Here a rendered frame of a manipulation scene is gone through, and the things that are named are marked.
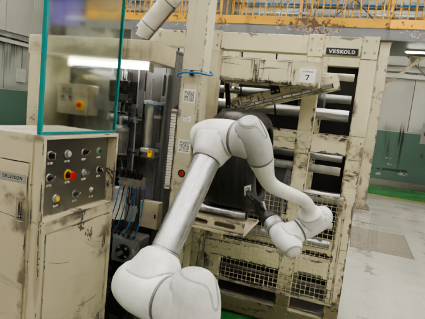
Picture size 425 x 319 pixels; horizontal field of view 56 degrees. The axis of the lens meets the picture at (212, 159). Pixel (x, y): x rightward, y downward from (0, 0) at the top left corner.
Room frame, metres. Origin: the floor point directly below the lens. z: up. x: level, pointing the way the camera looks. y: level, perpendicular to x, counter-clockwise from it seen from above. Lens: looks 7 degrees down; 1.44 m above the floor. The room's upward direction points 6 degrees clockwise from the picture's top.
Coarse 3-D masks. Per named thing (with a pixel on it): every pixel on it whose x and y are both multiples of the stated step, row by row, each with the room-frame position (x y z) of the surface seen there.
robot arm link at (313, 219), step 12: (252, 168) 1.48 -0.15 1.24; (264, 168) 1.46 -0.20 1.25; (264, 180) 1.50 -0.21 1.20; (276, 180) 1.54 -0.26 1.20; (276, 192) 1.55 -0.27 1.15; (288, 192) 1.58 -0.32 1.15; (300, 192) 1.64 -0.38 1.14; (300, 204) 1.65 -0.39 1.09; (312, 204) 1.67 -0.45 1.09; (300, 216) 1.71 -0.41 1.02; (312, 216) 1.68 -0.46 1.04; (324, 216) 1.71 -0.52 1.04; (312, 228) 1.69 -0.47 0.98; (324, 228) 1.72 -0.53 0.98
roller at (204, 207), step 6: (204, 204) 2.17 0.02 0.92; (210, 204) 2.17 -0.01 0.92; (204, 210) 2.16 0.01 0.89; (210, 210) 2.15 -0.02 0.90; (216, 210) 2.14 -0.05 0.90; (222, 210) 2.13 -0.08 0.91; (228, 210) 2.12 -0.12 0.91; (234, 210) 2.12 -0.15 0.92; (240, 210) 2.12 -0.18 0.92; (234, 216) 2.11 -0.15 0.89; (240, 216) 2.10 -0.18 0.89; (246, 216) 2.09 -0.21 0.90
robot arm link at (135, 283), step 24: (216, 120) 1.51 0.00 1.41; (192, 144) 1.54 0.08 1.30; (216, 144) 1.44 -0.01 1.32; (192, 168) 1.42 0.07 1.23; (216, 168) 1.45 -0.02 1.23; (192, 192) 1.36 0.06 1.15; (168, 216) 1.33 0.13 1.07; (192, 216) 1.34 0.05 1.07; (168, 240) 1.27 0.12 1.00; (144, 264) 1.21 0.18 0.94; (168, 264) 1.22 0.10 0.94; (120, 288) 1.19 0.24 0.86; (144, 288) 1.15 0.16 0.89; (144, 312) 1.13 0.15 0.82
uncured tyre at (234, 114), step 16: (224, 112) 2.18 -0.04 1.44; (240, 112) 2.18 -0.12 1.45; (256, 112) 2.18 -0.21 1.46; (272, 128) 2.32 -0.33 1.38; (272, 144) 2.39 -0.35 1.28; (240, 160) 1.98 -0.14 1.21; (224, 176) 2.01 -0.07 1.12; (240, 176) 1.98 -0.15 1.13; (208, 192) 2.08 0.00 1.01; (224, 192) 2.04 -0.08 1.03; (240, 192) 2.01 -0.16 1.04; (256, 192) 2.10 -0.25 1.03; (240, 208) 2.10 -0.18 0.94
